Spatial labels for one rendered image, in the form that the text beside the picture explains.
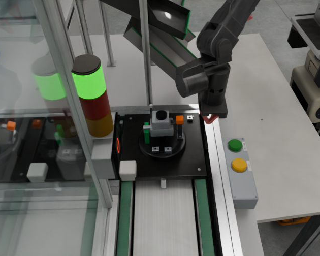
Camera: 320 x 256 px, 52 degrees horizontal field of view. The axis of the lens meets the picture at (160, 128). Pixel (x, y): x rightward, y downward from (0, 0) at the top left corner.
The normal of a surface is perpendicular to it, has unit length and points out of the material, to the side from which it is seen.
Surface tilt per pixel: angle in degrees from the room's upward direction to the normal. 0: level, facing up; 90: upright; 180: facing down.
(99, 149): 0
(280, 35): 0
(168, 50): 45
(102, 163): 90
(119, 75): 0
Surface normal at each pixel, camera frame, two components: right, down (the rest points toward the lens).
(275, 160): -0.03, -0.65
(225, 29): 0.39, 0.38
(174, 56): 0.68, -0.39
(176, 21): 0.40, -0.55
